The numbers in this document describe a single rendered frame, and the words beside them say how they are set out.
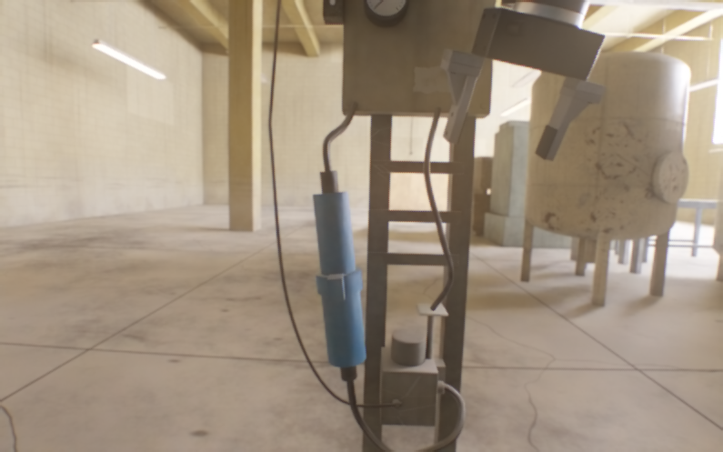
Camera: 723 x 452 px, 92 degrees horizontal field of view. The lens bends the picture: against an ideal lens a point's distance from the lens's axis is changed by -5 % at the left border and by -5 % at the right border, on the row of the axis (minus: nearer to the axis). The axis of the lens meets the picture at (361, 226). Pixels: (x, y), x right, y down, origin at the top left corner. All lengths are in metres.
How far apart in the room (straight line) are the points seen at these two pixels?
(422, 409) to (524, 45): 0.51
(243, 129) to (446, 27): 7.15
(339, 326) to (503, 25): 0.42
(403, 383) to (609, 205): 3.13
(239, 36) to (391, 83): 7.57
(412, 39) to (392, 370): 0.51
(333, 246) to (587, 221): 3.20
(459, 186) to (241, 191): 7.11
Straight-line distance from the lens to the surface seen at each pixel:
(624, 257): 5.96
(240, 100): 7.80
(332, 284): 0.49
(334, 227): 0.50
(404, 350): 0.60
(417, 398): 0.62
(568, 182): 3.62
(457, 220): 0.63
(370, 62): 0.62
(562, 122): 0.53
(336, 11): 0.64
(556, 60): 0.49
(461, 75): 0.47
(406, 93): 0.61
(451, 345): 0.69
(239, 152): 7.67
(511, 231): 6.53
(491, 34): 0.46
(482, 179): 7.78
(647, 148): 3.71
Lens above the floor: 0.96
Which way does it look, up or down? 6 degrees down
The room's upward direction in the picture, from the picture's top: 1 degrees clockwise
